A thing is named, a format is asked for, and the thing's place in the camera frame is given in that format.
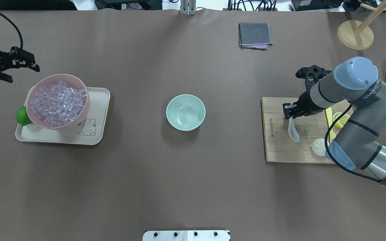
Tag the cream rabbit tray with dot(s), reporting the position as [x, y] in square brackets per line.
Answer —
[87, 131]

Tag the stacked lemon slices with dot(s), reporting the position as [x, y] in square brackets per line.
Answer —
[340, 119]

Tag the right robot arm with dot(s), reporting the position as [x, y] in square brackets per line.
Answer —
[355, 148]

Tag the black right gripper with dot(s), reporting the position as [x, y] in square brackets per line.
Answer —
[304, 103]

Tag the bamboo cutting board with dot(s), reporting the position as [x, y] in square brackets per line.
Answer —
[279, 148]

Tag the folded grey cloth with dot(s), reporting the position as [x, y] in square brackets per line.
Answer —
[254, 35]

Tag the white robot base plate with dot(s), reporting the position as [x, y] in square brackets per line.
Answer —
[187, 235]

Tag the yellow plastic knife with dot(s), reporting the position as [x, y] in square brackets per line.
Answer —
[329, 119]

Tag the white ceramic spoon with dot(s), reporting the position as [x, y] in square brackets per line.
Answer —
[292, 132]

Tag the green lime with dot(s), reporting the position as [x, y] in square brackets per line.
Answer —
[22, 116]

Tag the pink bowl of ice cubes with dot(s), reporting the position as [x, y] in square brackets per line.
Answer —
[58, 101]

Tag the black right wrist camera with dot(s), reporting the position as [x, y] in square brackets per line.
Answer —
[311, 75]

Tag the mint green bowl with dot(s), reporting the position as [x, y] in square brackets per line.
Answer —
[185, 112]

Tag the wooden mug tree stand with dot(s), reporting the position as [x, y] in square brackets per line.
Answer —
[357, 35]

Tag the aluminium frame post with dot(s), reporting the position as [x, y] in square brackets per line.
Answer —
[188, 7]

